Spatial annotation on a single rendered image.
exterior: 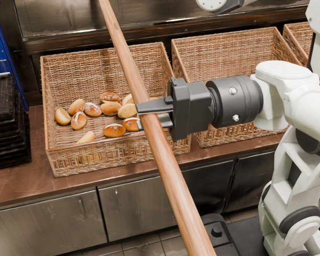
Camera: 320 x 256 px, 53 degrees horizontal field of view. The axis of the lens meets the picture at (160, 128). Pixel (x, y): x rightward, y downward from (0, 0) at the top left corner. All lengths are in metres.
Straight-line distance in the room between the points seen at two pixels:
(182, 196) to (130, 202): 1.01
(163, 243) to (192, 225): 1.35
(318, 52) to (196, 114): 0.36
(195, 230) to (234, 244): 1.19
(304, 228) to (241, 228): 0.56
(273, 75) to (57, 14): 1.06
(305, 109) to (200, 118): 0.17
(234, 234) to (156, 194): 0.44
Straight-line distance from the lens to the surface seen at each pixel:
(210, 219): 1.60
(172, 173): 0.44
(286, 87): 0.55
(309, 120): 0.52
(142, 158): 1.28
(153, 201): 1.46
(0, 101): 1.33
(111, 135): 1.37
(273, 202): 1.15
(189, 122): 0.56
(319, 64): 0.80
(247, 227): 1.65
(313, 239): 1.52
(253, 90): 0.57
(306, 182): 0.96
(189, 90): 0.54
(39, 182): 1.31
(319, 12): 0.78
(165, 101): 0.54
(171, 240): 1.76
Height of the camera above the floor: 1.55
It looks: 42 degrees down
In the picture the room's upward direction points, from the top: straight up
